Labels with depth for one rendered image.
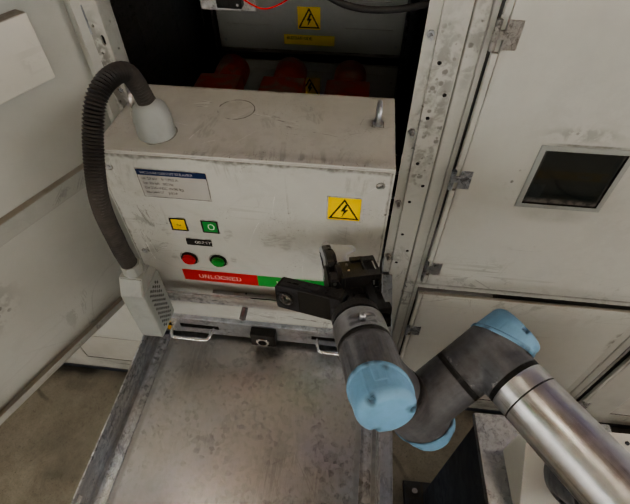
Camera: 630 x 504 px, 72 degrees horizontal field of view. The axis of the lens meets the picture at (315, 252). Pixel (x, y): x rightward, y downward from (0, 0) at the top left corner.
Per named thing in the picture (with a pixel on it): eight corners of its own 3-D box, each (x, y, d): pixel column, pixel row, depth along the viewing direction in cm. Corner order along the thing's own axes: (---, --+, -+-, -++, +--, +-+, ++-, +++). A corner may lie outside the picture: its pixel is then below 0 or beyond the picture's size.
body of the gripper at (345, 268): (370, 288, 75) (390, 337, 65) (321, 294, 74) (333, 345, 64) (372, 251, 70) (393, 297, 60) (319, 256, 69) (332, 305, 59)
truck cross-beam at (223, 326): (376, 350, 104) (378, 337, 100) (159, 328, 109) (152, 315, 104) (376, 332, 108) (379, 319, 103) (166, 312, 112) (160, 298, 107)
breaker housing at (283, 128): (368, 335, 102) (398, 169, 66) (165, 315, 106) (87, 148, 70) (373, 194, 136) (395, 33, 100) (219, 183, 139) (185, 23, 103)
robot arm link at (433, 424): (490, 417, 58) (454, 378, 52) (424, 468, 59) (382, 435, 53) (457, 377, 65) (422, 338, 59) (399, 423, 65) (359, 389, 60)
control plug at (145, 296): (164, 338, 91) (139, 287, 78) (142, 335, 91) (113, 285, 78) (176, 307, 96) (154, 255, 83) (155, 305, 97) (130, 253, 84)
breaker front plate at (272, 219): (366, 339, 101) (393, 177, 66) (165, 319, 105) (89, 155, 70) (366, 334, 102) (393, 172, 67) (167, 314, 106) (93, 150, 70)
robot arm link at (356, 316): (337, 367, 60) (336, 324, 56) (331, 344, 64) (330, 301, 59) (390, 360, 61) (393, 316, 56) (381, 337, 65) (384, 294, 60)
